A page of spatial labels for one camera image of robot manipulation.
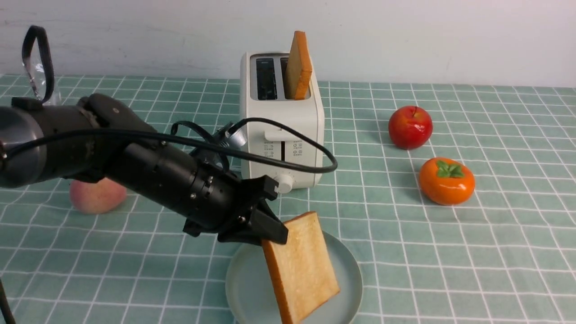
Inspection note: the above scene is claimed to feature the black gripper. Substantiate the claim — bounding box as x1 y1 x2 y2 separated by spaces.
182 175 288 246

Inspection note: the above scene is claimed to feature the toast slice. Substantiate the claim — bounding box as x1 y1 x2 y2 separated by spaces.
283 31 313 100
262 211 340 324

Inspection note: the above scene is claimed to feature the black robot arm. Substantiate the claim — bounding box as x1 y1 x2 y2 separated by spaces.
0 94 288 245

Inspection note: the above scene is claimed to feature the pale green round plate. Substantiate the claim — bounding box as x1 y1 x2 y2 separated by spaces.
225 232 363 324

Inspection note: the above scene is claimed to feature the white two-slot toaster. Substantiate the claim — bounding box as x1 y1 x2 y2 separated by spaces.
239 52 325 194

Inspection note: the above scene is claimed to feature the pink peach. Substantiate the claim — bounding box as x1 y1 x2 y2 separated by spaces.
69 178 127 215

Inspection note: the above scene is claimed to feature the red apple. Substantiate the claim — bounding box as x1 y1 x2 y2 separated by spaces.
387 105 433 150

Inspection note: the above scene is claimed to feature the orange persimmon with green leaf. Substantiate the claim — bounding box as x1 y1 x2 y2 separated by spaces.
419 157 476 206

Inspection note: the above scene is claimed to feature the green checkered tablecloth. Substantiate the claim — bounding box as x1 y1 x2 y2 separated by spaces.
0 81 576 324

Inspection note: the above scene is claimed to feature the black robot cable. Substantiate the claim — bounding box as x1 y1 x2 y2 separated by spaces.
0 26 338 174

